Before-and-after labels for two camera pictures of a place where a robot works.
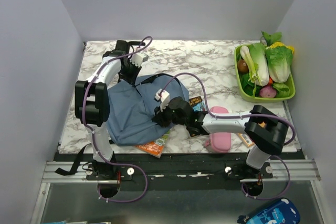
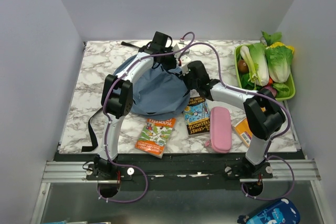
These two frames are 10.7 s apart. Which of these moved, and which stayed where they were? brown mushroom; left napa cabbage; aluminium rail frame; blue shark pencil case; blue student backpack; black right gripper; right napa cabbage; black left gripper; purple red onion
Moved: black right gripper; blue student backpack; black left gripper
Stayed: brown mushroom; aluminium rail frame; purple red onion; blue shark pencil case; right napa cabbage; left napa cabbage
